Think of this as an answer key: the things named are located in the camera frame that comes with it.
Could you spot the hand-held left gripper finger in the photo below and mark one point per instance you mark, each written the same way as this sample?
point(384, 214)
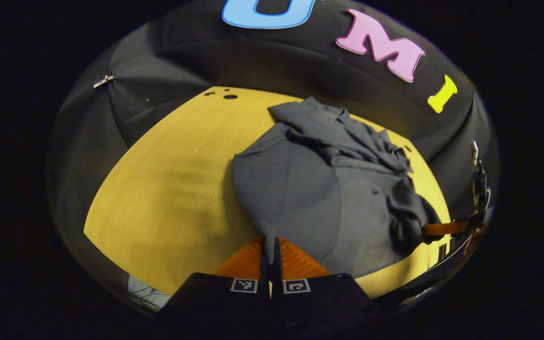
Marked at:
point(266, 283)
point(277, 283)

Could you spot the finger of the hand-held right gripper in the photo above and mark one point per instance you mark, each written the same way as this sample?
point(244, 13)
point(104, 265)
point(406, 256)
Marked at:
point(446, 228)

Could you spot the grey button-up shirt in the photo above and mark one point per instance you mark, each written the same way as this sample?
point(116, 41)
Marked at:
point(300, 189)

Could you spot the black table clamp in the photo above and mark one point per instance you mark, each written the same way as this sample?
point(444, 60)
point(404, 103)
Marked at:
point(442, 252)

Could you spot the black backdrop cloth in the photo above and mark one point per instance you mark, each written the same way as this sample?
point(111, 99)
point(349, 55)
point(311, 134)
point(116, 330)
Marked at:
point(158, 61)

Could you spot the silver metal clip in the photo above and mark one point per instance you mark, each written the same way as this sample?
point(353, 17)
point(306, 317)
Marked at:
point(103, 81)

